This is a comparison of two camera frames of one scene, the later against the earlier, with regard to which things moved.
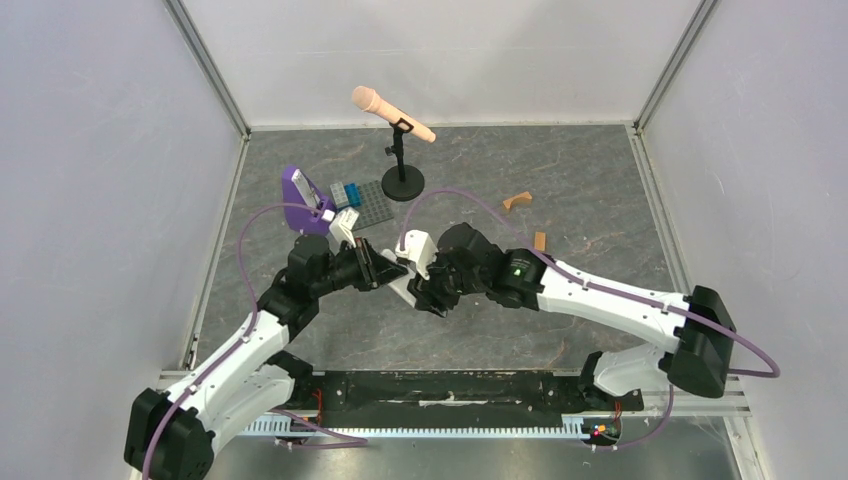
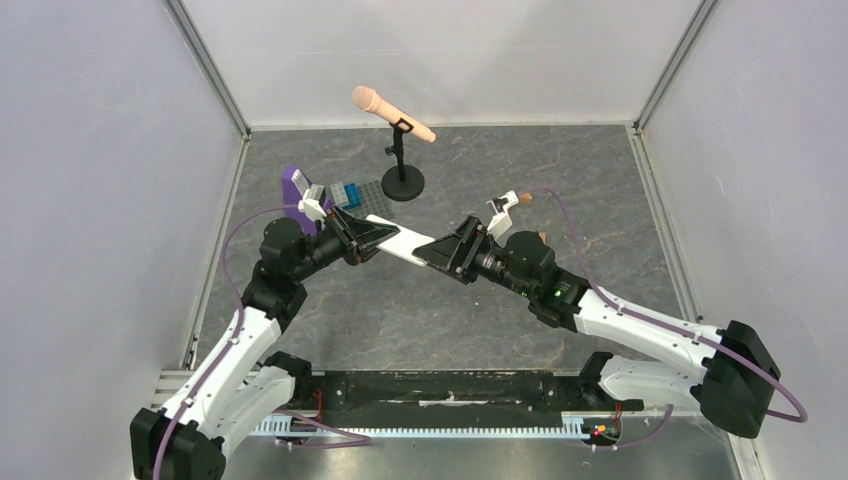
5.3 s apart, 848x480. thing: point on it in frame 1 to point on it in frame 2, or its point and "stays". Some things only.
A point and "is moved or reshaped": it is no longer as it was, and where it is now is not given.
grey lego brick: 340,195 stays
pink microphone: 368,100 stays
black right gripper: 429,287 to 467,249
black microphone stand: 403,182 stays
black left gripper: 375,269 to 357,238
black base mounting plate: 453,398 stays
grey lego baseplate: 374,208 stays
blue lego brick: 352,194 stays
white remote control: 401,286 is moved or reshaped
